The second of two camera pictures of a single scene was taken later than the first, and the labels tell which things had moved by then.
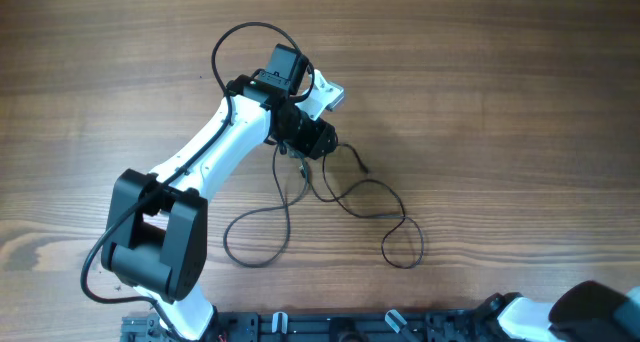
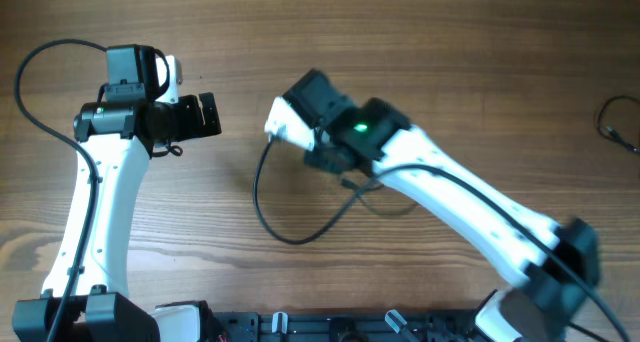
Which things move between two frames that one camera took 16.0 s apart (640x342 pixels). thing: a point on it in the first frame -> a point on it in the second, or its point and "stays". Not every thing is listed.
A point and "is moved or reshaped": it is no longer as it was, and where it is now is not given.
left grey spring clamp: (275, 321) stays
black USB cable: (357, 156) is moved or reshaped
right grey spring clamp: (393, 322) stays
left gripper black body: (304, 133) -> (183, 120)
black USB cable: (279, 206) -> (609, 132)
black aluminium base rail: (331, 326) stays
